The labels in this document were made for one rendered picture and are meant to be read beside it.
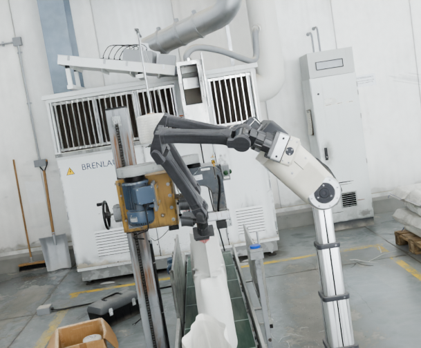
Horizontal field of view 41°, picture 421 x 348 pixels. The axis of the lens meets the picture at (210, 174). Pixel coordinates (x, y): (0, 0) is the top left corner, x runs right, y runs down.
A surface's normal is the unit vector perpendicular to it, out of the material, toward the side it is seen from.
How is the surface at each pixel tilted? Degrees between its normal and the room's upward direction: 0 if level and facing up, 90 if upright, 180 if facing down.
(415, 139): 90
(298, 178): 115
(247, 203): 90
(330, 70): 90
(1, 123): 90
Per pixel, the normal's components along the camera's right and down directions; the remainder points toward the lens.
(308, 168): 0.44, 0.44
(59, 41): 0.03, 0.10
